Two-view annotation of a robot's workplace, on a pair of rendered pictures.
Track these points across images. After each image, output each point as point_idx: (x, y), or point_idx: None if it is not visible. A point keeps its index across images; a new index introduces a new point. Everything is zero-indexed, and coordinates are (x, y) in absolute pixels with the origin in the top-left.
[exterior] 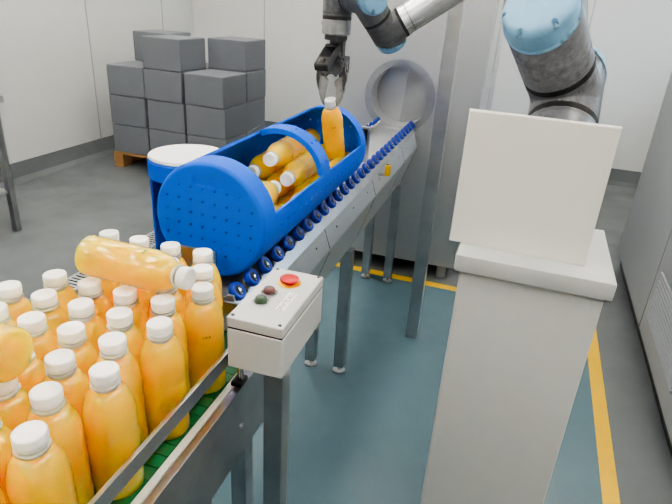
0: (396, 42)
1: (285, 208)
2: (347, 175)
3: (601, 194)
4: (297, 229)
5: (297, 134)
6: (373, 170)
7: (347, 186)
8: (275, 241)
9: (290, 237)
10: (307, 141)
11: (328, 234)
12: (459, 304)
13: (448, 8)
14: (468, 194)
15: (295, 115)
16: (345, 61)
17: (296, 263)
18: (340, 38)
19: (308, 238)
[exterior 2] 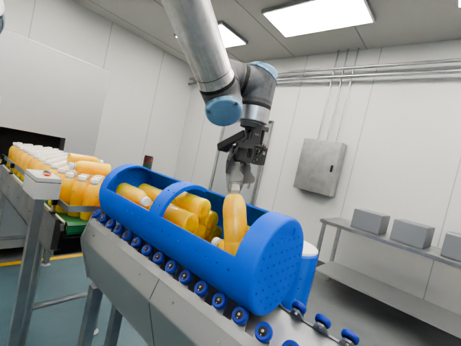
0: (205, 106)
1: (112, 193)
2: (198, 264)
3: None
4: (137, 238)
5: (174, 183)
6: None
7: (223, 302)
8: (108, 209)
9: (129, 234)
10: (167, 187)
11: (158, 290)
12: None
13: (175, 32)
14: None
15: (247, 204)
16: (241, 146)
17: (121, 253)
18: (240, 123)
19: (140, 257)
